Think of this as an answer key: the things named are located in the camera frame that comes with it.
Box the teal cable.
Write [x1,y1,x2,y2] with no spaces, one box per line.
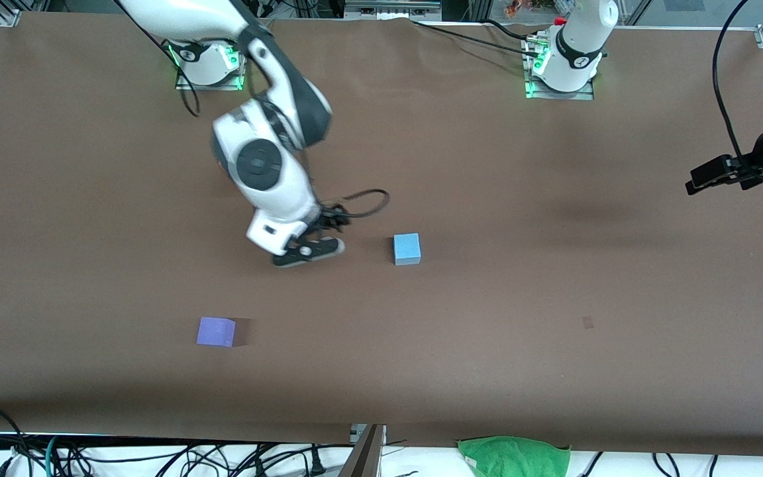
[42,435,62,477]

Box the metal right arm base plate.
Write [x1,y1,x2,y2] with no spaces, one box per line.
[175,40,250,91]

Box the grey metal post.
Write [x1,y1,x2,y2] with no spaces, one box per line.
[342,424,387,477]

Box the blue foam block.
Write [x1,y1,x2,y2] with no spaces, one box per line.
[393,233,422,266]

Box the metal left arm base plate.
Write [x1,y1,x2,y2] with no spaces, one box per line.
[524,36,595,101]

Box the brown table mat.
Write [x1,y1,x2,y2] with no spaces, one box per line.
[0,12,763,458]

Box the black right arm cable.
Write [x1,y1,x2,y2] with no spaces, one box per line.
[117,0,390,223]

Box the purple foam block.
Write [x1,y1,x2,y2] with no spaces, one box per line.
[196,317,236,348]

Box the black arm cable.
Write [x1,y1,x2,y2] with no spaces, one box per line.
[117,0,390,223]
[713,0,763,174]

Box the long black table cable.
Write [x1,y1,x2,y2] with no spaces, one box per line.
[411,19,536,57]

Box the green cloth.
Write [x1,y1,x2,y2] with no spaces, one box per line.
[456,435,572,477]

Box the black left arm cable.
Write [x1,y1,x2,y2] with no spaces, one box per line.
[713,0,763,174]

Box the silver device box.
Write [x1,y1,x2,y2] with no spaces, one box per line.
[345,0,442,21]

